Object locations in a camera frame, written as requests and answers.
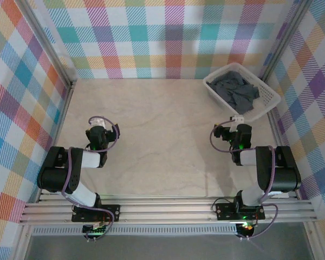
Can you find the grey t-shirt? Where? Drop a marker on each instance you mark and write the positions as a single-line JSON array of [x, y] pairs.
[[233, 92]]

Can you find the white plastic laundry basket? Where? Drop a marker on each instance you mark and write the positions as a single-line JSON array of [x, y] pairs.
[[268, 94]]

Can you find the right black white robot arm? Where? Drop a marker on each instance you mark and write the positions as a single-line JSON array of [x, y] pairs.
[[276, 173]]

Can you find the left controller board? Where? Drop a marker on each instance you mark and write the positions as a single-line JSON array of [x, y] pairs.
[[97, 230]]

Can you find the controller board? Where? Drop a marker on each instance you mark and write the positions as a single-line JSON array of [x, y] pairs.
[[246, 227], [97, 230]]

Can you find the right controller board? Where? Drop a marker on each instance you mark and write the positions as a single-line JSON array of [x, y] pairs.
[[246, 227]]

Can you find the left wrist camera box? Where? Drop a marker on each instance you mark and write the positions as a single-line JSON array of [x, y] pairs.
[[98, 122]]

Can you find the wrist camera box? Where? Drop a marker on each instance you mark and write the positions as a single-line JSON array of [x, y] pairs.
[[237, 119], [98, 122]]

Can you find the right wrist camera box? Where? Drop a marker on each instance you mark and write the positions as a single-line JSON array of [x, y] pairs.
[[237, 119]]

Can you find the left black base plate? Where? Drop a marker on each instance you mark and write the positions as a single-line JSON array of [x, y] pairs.
[[111, 212]]

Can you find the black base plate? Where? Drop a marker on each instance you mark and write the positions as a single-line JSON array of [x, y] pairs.
[[224, 212], [111, 212]]

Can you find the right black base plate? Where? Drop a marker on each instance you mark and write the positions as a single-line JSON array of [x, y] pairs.
[[224, 212]]

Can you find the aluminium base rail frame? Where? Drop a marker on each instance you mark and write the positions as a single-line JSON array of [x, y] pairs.
[[165, 210]]

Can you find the aluminium corner post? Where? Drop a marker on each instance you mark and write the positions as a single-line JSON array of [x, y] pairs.
[[43, 40], [287, 35]]

